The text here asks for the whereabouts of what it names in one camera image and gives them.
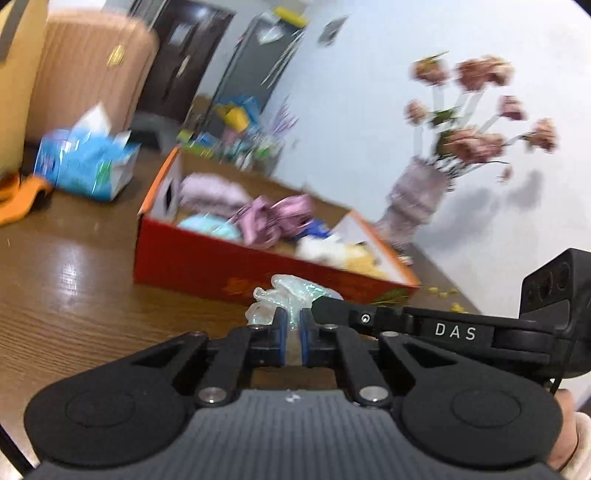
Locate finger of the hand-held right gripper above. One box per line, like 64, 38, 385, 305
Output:
311, 296, 498, 350

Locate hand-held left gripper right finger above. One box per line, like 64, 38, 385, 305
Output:
299, 308, 445, 409

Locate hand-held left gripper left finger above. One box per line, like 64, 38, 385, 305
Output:
131, 307, 289, 409

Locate translucent plastic bag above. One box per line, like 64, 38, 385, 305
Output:
245, 274, 345, 330

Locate yellow plush item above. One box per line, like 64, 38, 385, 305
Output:
344, 244, 393, 280

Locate pink cloth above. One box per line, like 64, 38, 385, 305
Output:
233, 194, 315, 247

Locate red cardboard box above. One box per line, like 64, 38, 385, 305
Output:
133, 147, 421, 305

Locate light teal soft item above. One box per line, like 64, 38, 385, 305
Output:
178, 213, 243, 241

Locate person's right forearm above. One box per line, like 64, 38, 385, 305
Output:
560, 411, 591, 480

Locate person's right hand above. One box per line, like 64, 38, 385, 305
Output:
551, 389, 581, 472

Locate scattered yellow petals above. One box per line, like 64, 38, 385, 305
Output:
425, 285, 468, 315

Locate white fluffy plush item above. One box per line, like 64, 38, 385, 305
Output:
295, 235, 352, 268

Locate pink ceramic vase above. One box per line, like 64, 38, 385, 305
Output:
374, 157, 455, 252

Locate small blue carton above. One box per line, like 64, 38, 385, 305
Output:
302, 219, 331, 239

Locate purple fuzzy cloth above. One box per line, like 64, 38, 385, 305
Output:
179, 173, 252, 217

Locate bunch of dried roses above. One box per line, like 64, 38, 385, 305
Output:
404, 52, 559, 185

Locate metal trolley cart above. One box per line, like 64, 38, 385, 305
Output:
222, 124, 284, 174

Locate green plastic basket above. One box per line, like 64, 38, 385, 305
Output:
178, 130, 218, 160

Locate purple decorative plant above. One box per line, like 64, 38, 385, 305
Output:
268, 95, 301, 139

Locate pile of yellow blue bags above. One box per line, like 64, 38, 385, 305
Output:
215, 95, 262, 134

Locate blue tissue pack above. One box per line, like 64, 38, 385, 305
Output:
34, 104, 141, 202

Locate grey refrigerator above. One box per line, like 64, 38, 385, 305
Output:
203, 16, 308, 134

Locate hanging folded umbrella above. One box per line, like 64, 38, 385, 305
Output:
261, 32, 305, 88

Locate orange cloth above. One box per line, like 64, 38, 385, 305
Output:
0, 173, 55, 227

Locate dark brown entrance door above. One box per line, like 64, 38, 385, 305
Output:
134, 0, 236, 125

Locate yellow flat box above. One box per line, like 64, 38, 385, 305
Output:
274, 7, 309, 28

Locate pink ribbed suitcase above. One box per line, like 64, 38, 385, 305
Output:
25, 10, 160, 144

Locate yellow thermos bottle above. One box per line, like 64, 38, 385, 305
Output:
0, 0, 49, 176

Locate white wall panel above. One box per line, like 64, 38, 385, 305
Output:
318, 16, 349, 47

